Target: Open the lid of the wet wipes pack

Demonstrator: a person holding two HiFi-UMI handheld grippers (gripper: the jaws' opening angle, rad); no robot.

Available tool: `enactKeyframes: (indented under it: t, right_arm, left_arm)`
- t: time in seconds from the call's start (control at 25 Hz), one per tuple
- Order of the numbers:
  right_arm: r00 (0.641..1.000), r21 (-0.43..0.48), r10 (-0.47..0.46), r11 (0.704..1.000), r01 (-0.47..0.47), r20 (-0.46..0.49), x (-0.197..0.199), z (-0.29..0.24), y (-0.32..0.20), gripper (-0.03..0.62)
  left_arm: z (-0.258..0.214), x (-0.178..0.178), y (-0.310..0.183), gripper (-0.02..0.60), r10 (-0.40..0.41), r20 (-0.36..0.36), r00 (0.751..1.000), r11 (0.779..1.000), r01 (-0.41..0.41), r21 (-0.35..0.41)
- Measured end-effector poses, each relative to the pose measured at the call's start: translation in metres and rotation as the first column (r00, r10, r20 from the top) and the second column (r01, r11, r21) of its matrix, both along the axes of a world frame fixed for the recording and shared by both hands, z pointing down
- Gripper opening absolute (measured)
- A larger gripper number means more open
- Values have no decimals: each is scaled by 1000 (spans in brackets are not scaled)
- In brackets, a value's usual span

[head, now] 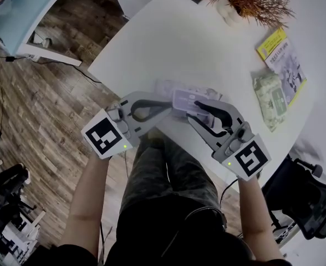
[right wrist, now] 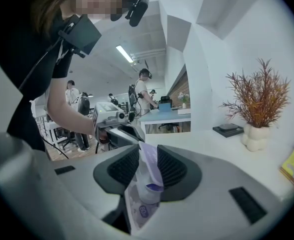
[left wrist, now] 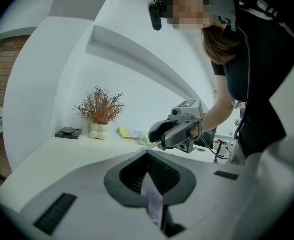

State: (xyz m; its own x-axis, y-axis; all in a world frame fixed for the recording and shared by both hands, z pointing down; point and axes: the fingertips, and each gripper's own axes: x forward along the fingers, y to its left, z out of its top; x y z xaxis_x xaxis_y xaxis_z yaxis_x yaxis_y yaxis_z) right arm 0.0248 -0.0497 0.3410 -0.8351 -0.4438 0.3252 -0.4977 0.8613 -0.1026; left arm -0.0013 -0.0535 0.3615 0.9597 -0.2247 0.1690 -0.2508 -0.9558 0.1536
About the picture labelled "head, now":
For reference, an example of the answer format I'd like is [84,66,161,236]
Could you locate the black mesh office chair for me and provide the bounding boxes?
[262,153,326,241]

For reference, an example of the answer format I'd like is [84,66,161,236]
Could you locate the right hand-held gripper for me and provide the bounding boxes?
[186,100,272,181]

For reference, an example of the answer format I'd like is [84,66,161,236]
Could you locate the dried plant in white vase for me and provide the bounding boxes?
[205,0,296,29]

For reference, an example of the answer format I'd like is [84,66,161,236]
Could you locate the purple packet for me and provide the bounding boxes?
[154,79,224,127]

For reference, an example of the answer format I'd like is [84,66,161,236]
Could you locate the black power adapter cable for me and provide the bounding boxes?
[5,54,103,84]

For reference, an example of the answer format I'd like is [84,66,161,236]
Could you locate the green wet wipe pack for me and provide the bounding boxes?
[251,69,289,133]

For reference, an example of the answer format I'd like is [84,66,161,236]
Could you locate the yellow and grey book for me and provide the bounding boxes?
[255,27,308,107]

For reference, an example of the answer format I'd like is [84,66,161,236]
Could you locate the person's right forearm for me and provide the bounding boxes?
[236,174,285,262]

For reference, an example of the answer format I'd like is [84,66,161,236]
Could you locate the person's black shirt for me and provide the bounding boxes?
[27,195,293,266]

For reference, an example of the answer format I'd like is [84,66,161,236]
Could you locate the white desk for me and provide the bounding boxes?
[87,0,326,194]

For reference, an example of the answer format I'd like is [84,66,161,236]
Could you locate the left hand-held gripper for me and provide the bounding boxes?
[81,91,173,160]

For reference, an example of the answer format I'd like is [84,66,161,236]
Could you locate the person's camouflage trousers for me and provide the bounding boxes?
[118,128,222,224]

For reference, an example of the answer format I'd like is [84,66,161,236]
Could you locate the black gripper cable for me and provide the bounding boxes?
[218,177,240,208]

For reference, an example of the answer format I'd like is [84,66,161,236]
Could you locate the person's left forearm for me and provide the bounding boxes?
[58,148,117,257]

